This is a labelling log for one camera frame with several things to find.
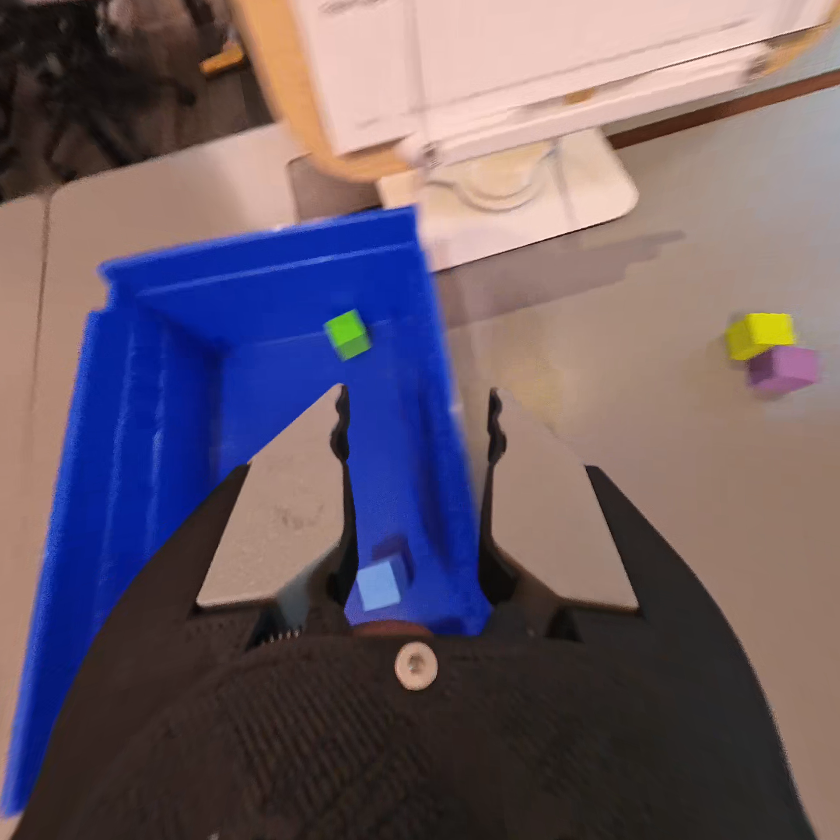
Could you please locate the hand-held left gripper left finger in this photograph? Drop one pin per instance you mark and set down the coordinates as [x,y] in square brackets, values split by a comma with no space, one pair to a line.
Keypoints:
[275,525]

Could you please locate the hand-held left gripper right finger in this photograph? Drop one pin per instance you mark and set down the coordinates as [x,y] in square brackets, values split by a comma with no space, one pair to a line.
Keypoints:
[558,531]

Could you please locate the blue foam cube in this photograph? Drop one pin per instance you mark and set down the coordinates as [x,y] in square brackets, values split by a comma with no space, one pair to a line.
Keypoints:
[379,587]

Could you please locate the blue plastic bin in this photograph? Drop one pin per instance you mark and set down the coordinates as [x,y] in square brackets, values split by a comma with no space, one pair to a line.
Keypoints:
[164,426]

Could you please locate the green foam cube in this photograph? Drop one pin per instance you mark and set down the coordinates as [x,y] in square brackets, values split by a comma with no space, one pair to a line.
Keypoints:
[348,331]

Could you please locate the purple foam cube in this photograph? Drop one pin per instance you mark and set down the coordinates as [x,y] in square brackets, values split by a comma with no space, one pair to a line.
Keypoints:
[784,371]

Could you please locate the yellow foam cube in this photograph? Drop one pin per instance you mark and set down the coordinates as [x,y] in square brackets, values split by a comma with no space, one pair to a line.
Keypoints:
[758,331]

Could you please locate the small yellow floor object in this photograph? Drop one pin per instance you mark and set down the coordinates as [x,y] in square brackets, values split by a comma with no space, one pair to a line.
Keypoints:
[223,60]

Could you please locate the white instruction sheet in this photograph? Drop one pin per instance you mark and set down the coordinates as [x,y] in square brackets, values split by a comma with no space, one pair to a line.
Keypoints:
[525,52]

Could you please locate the dark bulky object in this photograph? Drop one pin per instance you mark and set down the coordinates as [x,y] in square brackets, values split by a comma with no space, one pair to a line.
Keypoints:
[65,85]

